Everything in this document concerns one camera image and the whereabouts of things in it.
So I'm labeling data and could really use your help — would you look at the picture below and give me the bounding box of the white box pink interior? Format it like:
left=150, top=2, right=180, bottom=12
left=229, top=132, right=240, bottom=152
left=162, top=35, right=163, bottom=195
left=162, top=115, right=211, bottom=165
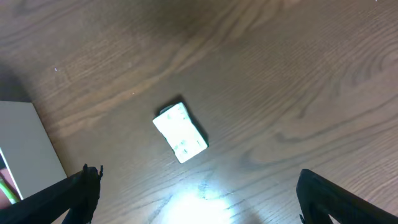
left=1, top=101, right=67, bottom=200

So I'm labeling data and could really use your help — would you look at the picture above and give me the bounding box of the green toothbrush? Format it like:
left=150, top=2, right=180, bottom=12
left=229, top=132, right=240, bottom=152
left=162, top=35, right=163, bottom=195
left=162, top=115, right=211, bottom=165
left=0, top=179, right=19, bottom=204

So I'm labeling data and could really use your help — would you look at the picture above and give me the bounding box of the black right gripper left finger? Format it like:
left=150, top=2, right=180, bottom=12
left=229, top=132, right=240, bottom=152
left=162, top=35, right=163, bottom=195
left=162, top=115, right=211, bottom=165
left=1, top=164, right=103, bottom=224

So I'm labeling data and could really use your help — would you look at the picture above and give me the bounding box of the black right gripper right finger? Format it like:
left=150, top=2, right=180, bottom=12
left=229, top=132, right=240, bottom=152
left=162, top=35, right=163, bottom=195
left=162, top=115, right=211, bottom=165
left=296, top=169, right=397, bottom=224

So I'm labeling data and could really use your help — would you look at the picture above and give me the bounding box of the green white soap box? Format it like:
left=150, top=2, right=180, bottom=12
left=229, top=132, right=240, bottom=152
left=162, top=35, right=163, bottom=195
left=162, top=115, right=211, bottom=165
left=152, top=102, right=208, bottom=164

